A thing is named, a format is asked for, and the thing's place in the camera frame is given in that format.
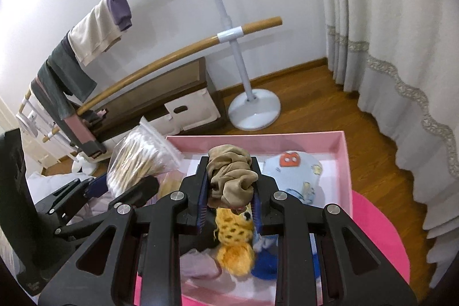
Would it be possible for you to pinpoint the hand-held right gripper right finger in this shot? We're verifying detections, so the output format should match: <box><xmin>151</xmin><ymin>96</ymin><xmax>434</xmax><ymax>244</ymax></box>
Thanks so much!
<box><xmin>251</xmin><ymin>155</ymin><xmax>418</xmax><ymax>306</ymax></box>

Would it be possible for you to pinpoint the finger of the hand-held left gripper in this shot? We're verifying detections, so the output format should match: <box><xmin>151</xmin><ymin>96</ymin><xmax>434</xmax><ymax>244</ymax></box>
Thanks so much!
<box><xmin>36</xmin><ymin>174</ymin><xmax>109</xmax><ymax>217</ymax></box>
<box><xmin>54</xmin><ymin>177</ymin><xmax>160</xmax><ymax>238</ymax></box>

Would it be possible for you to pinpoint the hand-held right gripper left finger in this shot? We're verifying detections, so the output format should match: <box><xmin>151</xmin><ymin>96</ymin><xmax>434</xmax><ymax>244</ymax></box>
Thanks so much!
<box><xmin>38</xmin><ymin>155</ymin><xmax>212</xmax><ymax>306</ymax></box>

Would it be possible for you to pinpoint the light blue soft toy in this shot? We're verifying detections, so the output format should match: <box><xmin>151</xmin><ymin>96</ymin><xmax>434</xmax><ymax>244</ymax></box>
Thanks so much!
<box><xmin>253</xmin><ymin>232</ymin><xmax>280</xmax><ymax>253</ymax></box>

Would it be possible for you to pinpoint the tan cloth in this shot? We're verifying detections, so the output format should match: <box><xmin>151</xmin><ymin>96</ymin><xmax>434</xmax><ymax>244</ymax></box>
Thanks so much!
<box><xmin>208</xmin><ymin>145</ymin><xmax>259</xmax><ymax>209</ymax></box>

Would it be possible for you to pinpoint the yellow plush toy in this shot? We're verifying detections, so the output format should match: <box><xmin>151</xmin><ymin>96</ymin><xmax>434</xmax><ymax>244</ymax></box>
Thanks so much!
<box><xmin>214</xmin><ymin>204</ymin><xmax>257</xmax><ymax>276</ymax></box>

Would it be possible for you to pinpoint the blue cloth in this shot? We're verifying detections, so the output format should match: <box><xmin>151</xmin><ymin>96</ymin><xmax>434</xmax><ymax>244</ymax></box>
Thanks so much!
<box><xmin>251</xmin><ymin>249</ymin><xmax>320</xmax><ymax>280</ymax></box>

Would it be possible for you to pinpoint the pink box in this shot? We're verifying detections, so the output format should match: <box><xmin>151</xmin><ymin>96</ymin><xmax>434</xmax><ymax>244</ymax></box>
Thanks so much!
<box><xmin>134</xmin><ymin>130</ymin><xmax>355</xmax><ymax>306</ymax></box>

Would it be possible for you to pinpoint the pale pink cloth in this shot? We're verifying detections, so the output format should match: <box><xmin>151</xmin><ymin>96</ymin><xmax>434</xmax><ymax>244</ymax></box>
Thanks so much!
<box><xmin>180</xmin><ymin>249</ymin><xmax>225</xmax><ymax>287</ymax></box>

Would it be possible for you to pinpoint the plastic bag of cotton swabs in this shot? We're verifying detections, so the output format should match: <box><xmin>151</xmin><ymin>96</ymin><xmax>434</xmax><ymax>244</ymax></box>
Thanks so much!
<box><xmin>107</xmin><ymin>116</ymin><xmax>184</xmax><ymax>201</ymax></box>

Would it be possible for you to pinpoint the light blue printed baby hat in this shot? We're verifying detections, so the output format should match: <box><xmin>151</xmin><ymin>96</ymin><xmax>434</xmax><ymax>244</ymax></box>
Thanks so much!
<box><xmin>260</xmin><ymin>150</ymin><xmax>323</xmax><ymax>204</ymax></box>

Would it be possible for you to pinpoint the grey and pink garment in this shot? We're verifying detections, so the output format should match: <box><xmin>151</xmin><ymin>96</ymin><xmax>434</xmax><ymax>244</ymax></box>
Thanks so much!
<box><xmin>30</xmin><ymin>60</ymin><xmax>106</xmax><ymax>158</ymax></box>

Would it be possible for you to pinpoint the wooden barre stand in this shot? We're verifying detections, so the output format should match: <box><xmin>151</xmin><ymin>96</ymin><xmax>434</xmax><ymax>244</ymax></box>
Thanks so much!
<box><xmin>16</xmin><ymin>0</ymin><xmax>284</xmax><ymax>174</ymax></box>

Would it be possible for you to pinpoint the brown-topped white bench cabinet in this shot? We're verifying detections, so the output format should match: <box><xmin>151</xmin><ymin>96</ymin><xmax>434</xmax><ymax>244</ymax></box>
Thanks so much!
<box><xmin>82</xmin><ymin>57</ymin><xmax>228</xmax><ymax>145</ymax></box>

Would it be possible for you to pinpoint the dark grey cloth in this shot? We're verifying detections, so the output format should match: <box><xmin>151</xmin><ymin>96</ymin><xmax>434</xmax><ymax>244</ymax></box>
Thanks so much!
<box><xmin>46</xmin><ymin>39</ymin><xmax>97</xmax><ymax>102</ymax></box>

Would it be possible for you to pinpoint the cream cloth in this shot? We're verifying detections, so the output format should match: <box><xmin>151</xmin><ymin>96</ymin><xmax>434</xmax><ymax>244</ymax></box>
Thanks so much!
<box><xmin>67</xmin><ymin>1</ymin><xmax>122</xmax><ymax>66</ymax></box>

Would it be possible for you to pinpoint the purple cloth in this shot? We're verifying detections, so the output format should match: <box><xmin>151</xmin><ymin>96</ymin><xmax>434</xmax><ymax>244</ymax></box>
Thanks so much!
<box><xmin>107</xmin><ymin>0</ymin><xmax>133</xmax><ymax>32</ymax></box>

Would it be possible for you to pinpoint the cream curtain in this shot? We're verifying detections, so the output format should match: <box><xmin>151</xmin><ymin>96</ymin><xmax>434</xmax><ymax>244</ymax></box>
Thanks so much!
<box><xmin>310</xmin><ymin>0</ymin><xmax>459</xmax><ymax>289</ymax></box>

